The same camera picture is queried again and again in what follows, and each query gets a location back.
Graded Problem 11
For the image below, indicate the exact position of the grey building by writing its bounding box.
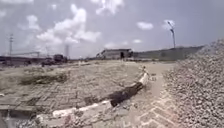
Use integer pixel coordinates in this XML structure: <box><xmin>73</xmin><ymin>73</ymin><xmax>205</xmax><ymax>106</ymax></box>
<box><xmin>95</xmin><ymin>48</ymin><xmax>134</xmax><ymax>61</ymax></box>

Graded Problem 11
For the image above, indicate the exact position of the brick paved ground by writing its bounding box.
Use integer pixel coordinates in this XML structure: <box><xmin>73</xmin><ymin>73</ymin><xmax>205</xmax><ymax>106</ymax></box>
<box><xmin>0</xmin><ymin>59</ymin><xmax>188</xmax><ymax>128</ymax></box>

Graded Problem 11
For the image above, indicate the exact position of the black and white kerb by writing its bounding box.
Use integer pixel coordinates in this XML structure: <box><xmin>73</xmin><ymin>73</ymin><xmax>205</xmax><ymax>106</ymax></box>
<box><xmin>33</xmin><ymin>66</ymin><xmax>151</xmax><ymax>128</ymax></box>

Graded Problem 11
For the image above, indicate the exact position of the dark vehicle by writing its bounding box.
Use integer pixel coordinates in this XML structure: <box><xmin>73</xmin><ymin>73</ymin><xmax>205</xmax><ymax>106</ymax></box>
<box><xmin>52</xmin><ymin>53</ymin><xmax>65</xmax><ymax>64</ymax></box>

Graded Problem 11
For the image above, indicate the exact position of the long grey-green bank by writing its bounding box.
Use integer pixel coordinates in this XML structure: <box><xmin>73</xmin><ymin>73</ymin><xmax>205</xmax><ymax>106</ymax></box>
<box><xmin>132</xmin><ymin>45</ymin><xmax>205</xmax><ymax>62</ymax></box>

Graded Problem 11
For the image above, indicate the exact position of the street lamp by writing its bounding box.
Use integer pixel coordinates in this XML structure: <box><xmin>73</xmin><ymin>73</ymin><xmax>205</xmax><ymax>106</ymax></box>
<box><xmin>166</xmin><ymin>20</ymin><xmax>177</xmax><ymax>50</ymax></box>

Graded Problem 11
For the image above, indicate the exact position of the dry grass patch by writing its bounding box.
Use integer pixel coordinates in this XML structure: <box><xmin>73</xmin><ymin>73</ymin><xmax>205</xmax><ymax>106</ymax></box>
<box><xmin>17</xmin><ymin>71</ymin><xmax>70</xmax><ymax>86</ymax></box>

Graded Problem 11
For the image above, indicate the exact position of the grey gravel heap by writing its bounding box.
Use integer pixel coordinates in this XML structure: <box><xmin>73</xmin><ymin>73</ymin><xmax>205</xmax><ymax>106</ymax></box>
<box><xmin>162</xmin><ymin>38</ymin><xmax>224</xmax><ymax>128</ymax></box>

